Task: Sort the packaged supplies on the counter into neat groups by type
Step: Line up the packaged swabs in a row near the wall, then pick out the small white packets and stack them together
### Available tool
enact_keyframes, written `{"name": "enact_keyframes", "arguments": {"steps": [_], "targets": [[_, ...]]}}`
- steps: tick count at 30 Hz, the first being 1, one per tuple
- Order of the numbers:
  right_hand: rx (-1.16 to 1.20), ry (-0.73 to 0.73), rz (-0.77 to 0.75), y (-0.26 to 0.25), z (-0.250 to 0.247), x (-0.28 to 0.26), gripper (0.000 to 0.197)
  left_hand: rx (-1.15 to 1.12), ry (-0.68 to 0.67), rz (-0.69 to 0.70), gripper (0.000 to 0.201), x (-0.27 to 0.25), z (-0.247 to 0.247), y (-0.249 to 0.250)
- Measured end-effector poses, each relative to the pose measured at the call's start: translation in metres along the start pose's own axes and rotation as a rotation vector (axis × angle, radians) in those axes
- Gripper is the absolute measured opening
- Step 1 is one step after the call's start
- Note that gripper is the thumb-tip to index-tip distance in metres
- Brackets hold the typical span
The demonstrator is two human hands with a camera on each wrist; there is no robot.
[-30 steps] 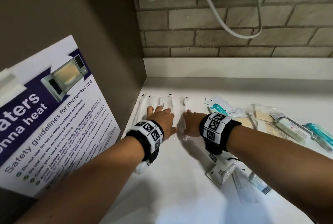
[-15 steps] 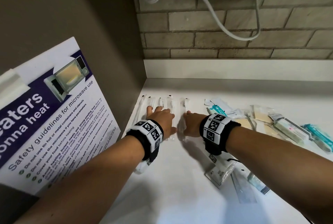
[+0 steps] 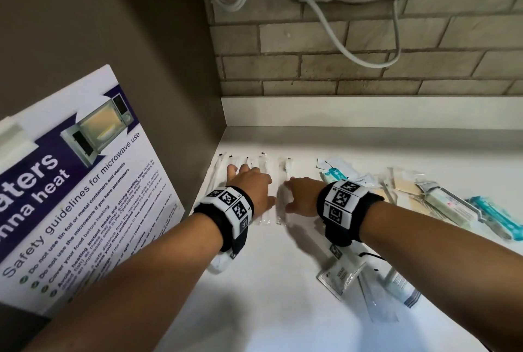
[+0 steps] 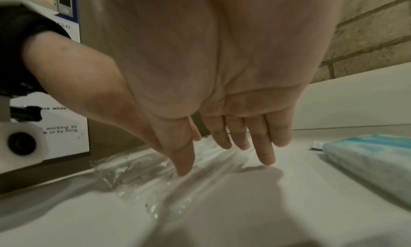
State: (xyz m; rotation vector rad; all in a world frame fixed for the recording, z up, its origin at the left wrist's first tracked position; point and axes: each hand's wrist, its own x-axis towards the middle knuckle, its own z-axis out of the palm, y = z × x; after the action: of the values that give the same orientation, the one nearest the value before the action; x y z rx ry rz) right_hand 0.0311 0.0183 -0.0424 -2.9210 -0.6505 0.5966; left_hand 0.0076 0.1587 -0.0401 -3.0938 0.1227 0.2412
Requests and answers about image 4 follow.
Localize white and blue poster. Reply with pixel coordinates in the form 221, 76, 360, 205
7, 0, 92, 163

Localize clear toothbrush packet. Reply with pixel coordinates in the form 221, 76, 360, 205
144, 149, 250, 221
89, 149, 180, 191

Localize teal wet wipes packet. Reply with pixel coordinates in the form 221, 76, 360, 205
322, 135, 411, 207

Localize person's right hand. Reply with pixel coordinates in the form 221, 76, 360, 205
93, 0, 347, 177

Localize person's left hand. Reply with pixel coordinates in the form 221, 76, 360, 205
22, 30, 203, 158

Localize white countertop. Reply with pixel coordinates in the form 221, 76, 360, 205
0, 124, 411, 247

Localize black wristband with marker tags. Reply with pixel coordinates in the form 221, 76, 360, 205
0, 3, 73, 98

